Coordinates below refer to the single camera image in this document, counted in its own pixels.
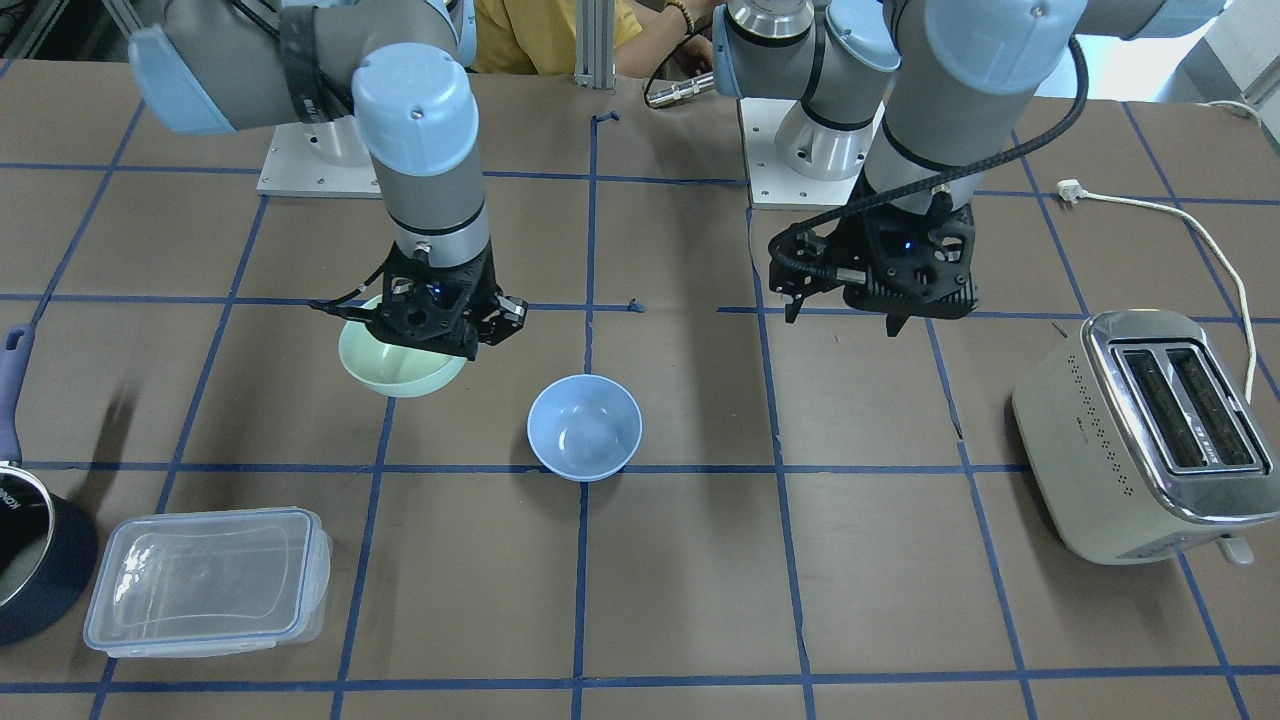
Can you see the green bowl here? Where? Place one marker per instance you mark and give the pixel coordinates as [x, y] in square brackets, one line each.
[391, 370]

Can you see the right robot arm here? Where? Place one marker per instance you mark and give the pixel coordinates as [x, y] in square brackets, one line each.
[398, 69]

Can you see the clear plastic food container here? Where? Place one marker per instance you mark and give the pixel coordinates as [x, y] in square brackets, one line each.
[191, 585]

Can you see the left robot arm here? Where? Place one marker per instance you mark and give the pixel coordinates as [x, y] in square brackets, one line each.
[943, 91]

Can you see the blue saucepan with lid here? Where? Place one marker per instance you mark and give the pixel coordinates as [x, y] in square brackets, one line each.
[48, 545]

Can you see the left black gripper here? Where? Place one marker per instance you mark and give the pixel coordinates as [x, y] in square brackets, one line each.
[838, 252]

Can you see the aluminium frame post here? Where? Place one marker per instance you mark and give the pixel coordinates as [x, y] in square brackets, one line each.
[594, 44]

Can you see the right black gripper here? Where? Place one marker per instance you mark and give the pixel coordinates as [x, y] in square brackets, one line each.
[506, 313]

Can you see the blue bowl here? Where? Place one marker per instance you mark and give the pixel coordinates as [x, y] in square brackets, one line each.
[584, 427]

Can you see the silver white toaster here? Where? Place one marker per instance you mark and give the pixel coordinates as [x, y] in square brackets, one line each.
[1142, 442]

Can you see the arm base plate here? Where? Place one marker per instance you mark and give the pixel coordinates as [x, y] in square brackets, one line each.
[796, 163]
[318, 161]

